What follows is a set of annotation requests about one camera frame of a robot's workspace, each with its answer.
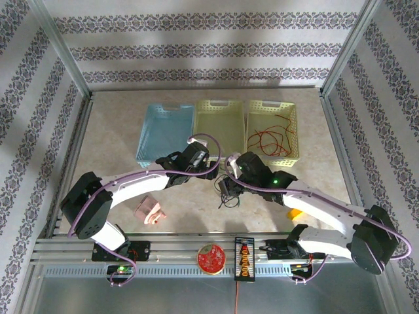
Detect circuit board with green light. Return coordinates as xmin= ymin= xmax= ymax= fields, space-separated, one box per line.
xmin=106 ymin=264 xmax=137 ymax=283

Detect aluminium side rail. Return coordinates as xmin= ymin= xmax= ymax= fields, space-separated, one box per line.
xmin=318 ymin=88 xmax=377 ymax=210
xmin=45 ymin=93 xmax=95 ymax=237

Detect blue plastic basket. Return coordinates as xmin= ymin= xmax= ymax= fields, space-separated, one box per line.
xmin=136 ymin=103 xmax=196 ymax=169

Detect yellow-green plastic basket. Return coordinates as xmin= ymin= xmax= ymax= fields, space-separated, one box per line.
xmin=245 ymin=99 xmax=301 ymax=167
xmin=192 ymin=99 xmax=247 ymax=162

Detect pink plastic object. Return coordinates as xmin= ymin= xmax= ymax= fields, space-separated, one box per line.
xmin=134 ymin=195 xmax=167 ymax=225

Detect grey slotted cable duct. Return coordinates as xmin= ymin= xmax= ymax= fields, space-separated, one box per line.
xmin=42 ymin=264 xmax=315 ymax=279

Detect black cable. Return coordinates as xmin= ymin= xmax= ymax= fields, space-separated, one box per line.
xmin=214 ymin=163 xmax=244 ymax=210

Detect small circuit board with wires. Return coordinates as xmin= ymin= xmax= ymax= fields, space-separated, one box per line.
xmin=290 ymin=263 xmax=314 ymax=279

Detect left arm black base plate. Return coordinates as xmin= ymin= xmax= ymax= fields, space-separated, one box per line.
xmin=91 ymin=240 xmax=151 ymax=262

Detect aluminium frame post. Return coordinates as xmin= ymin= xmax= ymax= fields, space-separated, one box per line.
xmin=320 ymin=0 xmax=384 ymax=96
xmin=27 ymin=0 xmax=91 ymax=96

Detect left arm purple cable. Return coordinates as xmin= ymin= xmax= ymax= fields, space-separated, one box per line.
xmin=67 ymin=133 xmax=223 ymax=288

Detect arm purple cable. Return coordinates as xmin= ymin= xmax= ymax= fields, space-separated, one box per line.
xmin=224 ymin=153 xmax=412 ymax=285
xmin=67 ymin=133 xmax=223 ymax=288

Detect round red tin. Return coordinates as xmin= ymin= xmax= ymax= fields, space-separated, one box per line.
xmin=196 ymin=243 xmax=227 ymax=275

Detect black connector strip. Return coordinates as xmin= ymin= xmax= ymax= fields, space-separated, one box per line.
xmin=234 ymin=237 xmax=255 ymax=283

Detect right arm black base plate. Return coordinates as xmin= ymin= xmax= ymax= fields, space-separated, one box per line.
xmin=265 ymin=238 xmax=295 ymax=261

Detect aluminium front rail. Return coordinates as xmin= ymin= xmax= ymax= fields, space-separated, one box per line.
xmin=31 ymin=232 xmax=384 ymax=266

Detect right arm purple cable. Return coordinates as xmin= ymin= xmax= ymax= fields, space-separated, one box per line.
xmin=224 ymin=153 xmax=412 ymax=285

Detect red cable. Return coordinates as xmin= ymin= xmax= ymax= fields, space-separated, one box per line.
xmin=246 ymin=114 xmax=296 ymax=158

